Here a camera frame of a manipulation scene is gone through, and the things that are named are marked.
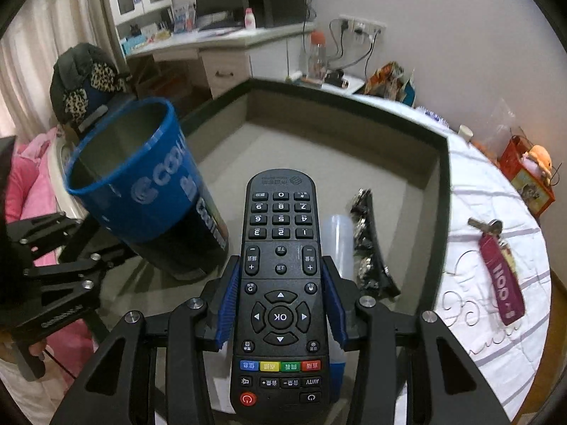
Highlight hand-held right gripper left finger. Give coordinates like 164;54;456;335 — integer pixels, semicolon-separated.
49;254;243;425

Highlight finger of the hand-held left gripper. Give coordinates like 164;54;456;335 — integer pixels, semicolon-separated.
22;245;136;304
6;211;85;253

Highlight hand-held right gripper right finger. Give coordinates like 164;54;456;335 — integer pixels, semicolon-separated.
322;254;515;425

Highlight clear tube blue cap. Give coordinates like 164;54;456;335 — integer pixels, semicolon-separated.
321;214;356;401

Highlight black crinkled snack packet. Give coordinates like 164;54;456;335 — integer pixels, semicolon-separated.
350;188;402;298

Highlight black remote control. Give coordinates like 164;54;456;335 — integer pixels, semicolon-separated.
229;169;332;421

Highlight blue black cup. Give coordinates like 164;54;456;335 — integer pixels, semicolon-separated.
63;97;230;282

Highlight grey box tray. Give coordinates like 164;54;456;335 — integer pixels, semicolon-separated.
84;77;453;412

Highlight keys with magenta tag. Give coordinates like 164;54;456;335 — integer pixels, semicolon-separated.
467;217;527;326

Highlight pink blanket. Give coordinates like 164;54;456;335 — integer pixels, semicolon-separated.
6;126;96;386

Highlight white striped quilt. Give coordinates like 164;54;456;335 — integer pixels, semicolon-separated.
354;93;552;423

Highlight beige curtain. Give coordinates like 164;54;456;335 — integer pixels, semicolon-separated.
0;0;129;139

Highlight dark jacket leopard lining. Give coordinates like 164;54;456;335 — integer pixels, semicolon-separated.
50;43;130;125

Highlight purple white tissue pack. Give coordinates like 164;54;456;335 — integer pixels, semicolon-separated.
414;105;450;128

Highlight red printed box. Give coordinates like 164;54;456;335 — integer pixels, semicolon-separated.
498;136;555;217

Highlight blue white snack bag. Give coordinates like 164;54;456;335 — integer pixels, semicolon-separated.
399;71;417;108

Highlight orange snack bag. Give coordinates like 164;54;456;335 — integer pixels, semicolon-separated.
364;63;406;100

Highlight clear plastic bag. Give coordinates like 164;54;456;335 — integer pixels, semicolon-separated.
483;97;519;160

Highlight blue white carton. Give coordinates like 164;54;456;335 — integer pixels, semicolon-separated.
173;4;196;33

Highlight orange plush toy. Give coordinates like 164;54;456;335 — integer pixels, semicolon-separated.
522;144;554;178

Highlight red-capped water bottle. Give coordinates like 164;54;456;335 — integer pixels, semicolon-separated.
309;31;329;79

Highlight white desk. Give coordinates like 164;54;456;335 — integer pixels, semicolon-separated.
124;22;317;98

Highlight black power cables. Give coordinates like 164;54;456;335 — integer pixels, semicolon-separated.
328;20;378;74

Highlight wall power outlet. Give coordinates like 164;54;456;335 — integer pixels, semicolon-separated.
339;17;385;36

